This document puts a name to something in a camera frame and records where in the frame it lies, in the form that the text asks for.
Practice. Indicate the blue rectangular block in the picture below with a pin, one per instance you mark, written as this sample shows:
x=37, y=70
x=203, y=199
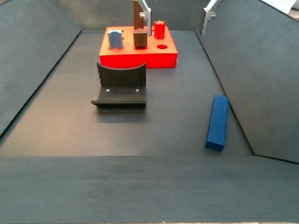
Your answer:
x=218, y=123

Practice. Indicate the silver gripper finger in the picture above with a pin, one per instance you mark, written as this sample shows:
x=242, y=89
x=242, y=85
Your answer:
x=210, y=14
x=146, y=14

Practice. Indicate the red peg board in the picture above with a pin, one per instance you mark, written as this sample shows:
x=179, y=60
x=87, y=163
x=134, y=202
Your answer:
x=159, y=55

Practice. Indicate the tall brown cylinder peg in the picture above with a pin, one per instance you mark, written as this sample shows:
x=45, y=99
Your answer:
x=138, y=19

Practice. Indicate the black curved fixture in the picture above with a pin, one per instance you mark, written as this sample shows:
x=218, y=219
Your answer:
x=122, y=86

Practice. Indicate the red star peg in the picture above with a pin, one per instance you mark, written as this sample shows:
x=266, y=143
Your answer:
x=159, y=29

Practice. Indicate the short brown prism peg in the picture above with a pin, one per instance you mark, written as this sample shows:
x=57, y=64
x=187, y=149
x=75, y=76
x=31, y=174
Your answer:
x=140, y=38

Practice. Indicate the light blue peg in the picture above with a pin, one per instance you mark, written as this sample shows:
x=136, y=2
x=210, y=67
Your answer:
x=115, y=39

